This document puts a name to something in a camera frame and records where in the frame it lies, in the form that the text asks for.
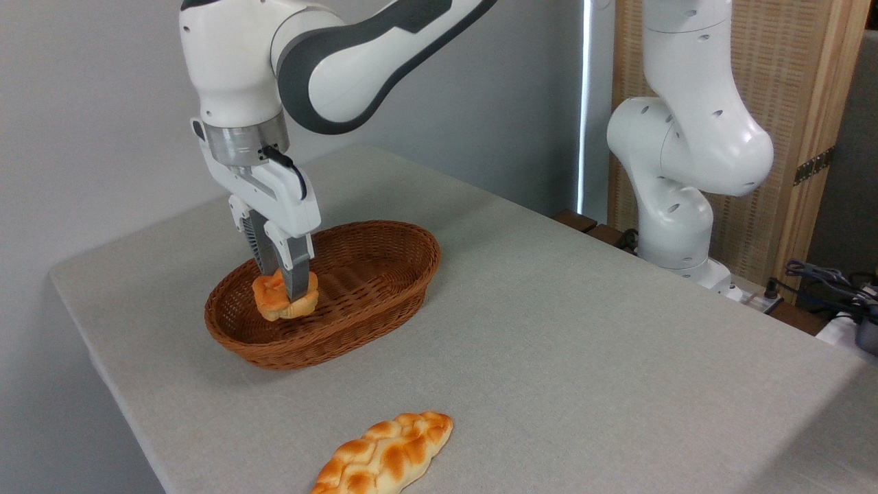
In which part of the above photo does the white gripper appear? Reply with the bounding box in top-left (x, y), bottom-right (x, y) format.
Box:
top-left (191, 119), bottom-right (322, 303)

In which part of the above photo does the round orange bread roll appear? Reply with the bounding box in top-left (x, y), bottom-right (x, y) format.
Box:
top-left (251, 268), bottom-right (321, 322)

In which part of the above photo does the brown oval wicker basket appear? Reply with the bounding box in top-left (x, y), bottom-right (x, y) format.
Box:
top-left (204, 220), bottom-right (442, 372)

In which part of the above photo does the long braided bread loaf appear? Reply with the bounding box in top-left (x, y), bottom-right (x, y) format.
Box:
top-left (310, 411), bottom-right (454, 494)

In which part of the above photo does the grey tablecloth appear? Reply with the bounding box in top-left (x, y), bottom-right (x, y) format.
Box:
top-left (49, 144), bottom-right (878, 494)

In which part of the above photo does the brown wooden base board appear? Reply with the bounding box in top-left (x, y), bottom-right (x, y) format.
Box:
top-left (551, 209), bottom-right (829, 337)

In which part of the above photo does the metal screen hinge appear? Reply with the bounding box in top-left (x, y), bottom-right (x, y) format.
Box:
top-left (794, 146), bottom-right (837, 187)

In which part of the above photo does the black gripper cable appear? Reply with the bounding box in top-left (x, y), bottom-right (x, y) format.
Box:
top-left (259, 144), bottom-right (309, 201)

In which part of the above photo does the blue black cable bundle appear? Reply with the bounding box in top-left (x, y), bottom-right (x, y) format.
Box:
top-left (784, 259), bottom-right (878, 318)

